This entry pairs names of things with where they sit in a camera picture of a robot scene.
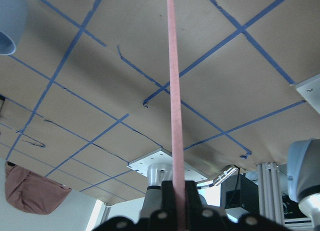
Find brown cloth bag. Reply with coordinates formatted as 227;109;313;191
4;161;72;215

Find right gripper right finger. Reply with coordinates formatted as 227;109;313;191
185;180;207;214

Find pink chopstick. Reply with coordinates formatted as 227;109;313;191
166;0;187;231

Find light blue plastic cup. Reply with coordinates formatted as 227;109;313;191
0;0;28;56

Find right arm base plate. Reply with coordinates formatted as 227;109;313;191
127;148;208;187

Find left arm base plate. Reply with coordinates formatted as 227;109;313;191
291;74;320;114

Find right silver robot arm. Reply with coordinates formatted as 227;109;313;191
185;139;320;230

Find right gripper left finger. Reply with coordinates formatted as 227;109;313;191
161;180;176;214

